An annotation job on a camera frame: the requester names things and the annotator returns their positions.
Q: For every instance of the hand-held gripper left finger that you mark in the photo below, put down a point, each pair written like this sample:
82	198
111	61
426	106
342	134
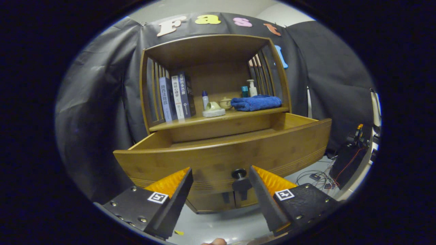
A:
177	204

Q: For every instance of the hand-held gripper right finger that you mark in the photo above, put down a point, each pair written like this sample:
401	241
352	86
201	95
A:
264	204

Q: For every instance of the black round drawer knob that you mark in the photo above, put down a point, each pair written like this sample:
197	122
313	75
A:
242	185

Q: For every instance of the wooden drawer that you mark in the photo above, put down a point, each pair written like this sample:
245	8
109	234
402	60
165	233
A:
218	156

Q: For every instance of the wooden cabinet door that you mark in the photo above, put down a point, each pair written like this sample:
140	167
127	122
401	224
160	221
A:
252	199
207	204

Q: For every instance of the wooden countertop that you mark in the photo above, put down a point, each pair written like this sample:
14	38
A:
238	114

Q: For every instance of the wooden cabinet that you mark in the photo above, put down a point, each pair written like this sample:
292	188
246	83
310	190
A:
211	47

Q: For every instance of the black box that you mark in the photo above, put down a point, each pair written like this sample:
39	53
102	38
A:
344	166

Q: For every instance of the blue folded towel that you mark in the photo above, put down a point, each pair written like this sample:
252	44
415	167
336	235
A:
255	102

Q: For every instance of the pale blue book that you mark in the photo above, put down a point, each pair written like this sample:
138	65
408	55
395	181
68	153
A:
165	100

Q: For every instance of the white book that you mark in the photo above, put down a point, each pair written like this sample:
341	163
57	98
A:
177	98

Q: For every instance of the white bottle with blue cap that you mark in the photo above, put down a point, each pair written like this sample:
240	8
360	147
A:
205	101

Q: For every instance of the beige lidded teacup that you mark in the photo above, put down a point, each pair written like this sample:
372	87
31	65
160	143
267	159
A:
226	103

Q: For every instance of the dark blue book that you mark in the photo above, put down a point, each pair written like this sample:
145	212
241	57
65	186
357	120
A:
188	95

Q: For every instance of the teal bottle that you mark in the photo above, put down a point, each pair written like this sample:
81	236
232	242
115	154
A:
245	92

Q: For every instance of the orange and black gripper tool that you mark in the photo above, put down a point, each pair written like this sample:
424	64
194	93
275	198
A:
356	137

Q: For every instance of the white pump bottle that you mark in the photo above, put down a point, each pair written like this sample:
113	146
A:
252	91

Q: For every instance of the white tote bag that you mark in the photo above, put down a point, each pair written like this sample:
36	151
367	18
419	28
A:
377	112

